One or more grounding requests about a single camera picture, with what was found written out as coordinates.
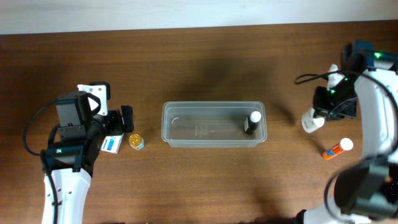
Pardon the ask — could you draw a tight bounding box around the gold lid balm jar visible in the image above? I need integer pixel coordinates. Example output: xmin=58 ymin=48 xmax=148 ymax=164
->
xmin=129 ymin=134 xmax=144 ymax=151

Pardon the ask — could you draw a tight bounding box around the clear plastic container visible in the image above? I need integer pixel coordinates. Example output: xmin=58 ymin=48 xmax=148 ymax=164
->
xmin=161 ymin=101 xmax=267 ymax=148

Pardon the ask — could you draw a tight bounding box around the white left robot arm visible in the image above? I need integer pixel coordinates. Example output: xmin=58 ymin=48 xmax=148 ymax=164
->
xmin=40 ymin=91 xmax=134 ymax=223

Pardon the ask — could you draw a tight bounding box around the white calamine lotion bottle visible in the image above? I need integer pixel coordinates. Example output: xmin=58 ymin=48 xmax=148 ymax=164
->
xmin=301 ymin=108 xmax=325 ymax=134

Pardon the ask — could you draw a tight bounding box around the dark bottle white cap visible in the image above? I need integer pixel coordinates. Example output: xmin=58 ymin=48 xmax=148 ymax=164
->
xmin=244 ymin=111 xmax=262 ymax=134

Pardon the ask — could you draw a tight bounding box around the white Panadol box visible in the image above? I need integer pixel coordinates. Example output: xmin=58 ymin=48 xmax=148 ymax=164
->
xmin=100 ymin=134 xmax=124 ymax=154

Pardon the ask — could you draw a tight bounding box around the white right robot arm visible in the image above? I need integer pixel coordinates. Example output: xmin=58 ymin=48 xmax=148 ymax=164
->
xmin=294 ymin=40 xmax=397 ymax=223

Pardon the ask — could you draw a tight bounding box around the orange glue stick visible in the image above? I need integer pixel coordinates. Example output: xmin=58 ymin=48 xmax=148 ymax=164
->
xmin=322 ymin=138 xmax=353 ymax=161

